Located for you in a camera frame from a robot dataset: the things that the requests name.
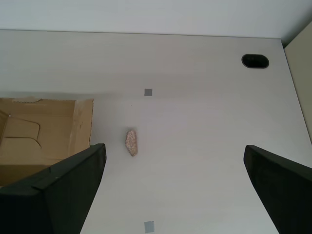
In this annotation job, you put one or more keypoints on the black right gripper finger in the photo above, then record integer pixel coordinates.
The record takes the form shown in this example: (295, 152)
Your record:
(48, 202)
(287, 190)

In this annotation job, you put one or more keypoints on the speckled pinkish rock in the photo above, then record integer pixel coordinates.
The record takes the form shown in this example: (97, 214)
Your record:
(132, 142)

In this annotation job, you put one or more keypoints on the open brown cardboard box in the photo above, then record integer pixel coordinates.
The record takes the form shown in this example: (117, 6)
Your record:
(48, 129)

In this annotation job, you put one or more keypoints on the grey tape square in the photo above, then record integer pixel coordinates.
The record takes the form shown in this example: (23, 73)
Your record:
(149, 227)
(148, 92)

